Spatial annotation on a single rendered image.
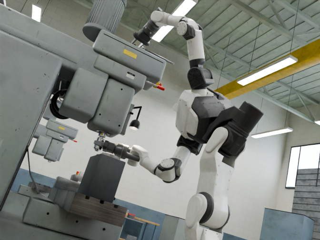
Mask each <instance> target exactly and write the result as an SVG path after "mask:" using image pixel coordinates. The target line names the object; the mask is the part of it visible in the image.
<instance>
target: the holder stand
mask: <svg viewBox="0 0 320 240"><path fill-rule="evenodd" d="M125 164H126V162H124V161H121V160H120V158H119V157H117V156H115V155H112V154H109V153H105V152H102V153H101V154H97V155H95V156H91V157H90V159H89V162H88V164H87V167H86V169H85V172H84V175H83V178H82V180H81V183H80V186H79V189H78V192H77V193H80V194H84V195H86V196H90V197H93V198H97V199H99V200H103V201H106V202H110V203H113V200H114V197H115V194H116V191H117V188H118V185H119V182H120V179H121V176H122V173H123V170H124V167H125Z"/></svg>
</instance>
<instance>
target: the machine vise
mask: <svg viewBox="0 0 320 240"><path fill-rule="evenodd" d="M79 178H80V175H76V174H73V175H72V176H71V178H70V180H69V179H66V178H63V177H60V176H58V177H57V178H56V180H55V182H54V185H53V188H56V189H60V190H68V191H73V192H78V189H79V186H80V183H79V182H78V181H79Z"/></svg>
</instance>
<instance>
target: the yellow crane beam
mask: <svg viewBox="0 0 320 240"><path fill-rule="evenodd" d="M288 55H292V56H293V57H295V58H297V59H298V62H295V63H293V64H291V65H289V66H287V67H285V68H282V69H280V70H278V71H276V72H273V73H271V74H269V75H267V76H264V77H262V78H260V79H258V80H255V81H253V82H251V83H248V84H246V85H241V84H239V83H237V80H238V79H240V78H242V77H244V76H246V75H248V74H251V73H253V72H255V71H257V70H259V69H261V68H263V67H265V66H267V65H269V64H271V63H273V62H275V61H277V60H279V59H282V58H284V57H286V56H288ZM279 59H277V60H275V61H273V62H271V63H269V64H267V65H264V66H262V67H260V68H258V69H256V70H254V71H252V72H250V73H248V74H246V75H244V76H242V77H240V78H238V79H236V80H234V81H232V82H230V83H228V84H226V85H224V86H222V87H220V88H218V89H215V90H214V91H215V92H218V93H220V94H222V95H223V96H225V97H226V98H228V99H229V100H230V99H233V98H235V97H237V96H240V95H242V94H245V93H247V92H250V91H252V90H255V89H257V88H260V87H262V86H265V85H267V84H270V83H272V82H274V81H277V80H280V79H282V78H285V77H287V76H289V75H291V74H294V73H296V72H299V71H301V70H304V69H306V68H309V67H311V66H314V65H316V64H319V63H320V39H318V40H316V41H313V42H311V43H309V44H307V45H305V46H303V47H301V48H299V49H297V50H295V51H293V52H291V53H289V54H287V55H285V56H283V57H281V58H279Z"/></svg>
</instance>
